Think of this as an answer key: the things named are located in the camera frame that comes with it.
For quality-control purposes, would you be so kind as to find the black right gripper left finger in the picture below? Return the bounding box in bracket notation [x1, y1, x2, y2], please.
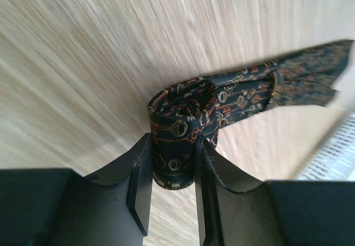
[1, 134, 152, 245]

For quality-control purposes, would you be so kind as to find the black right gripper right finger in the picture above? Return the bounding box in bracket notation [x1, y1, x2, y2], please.
[194, 137, 354, 245]

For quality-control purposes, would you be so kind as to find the black tie with gold keys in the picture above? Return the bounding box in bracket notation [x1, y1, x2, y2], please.
[147, 40, 353, 190]

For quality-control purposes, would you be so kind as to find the white perforated plastic basket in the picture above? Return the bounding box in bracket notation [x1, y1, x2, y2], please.
[297, 113, 354, 182]

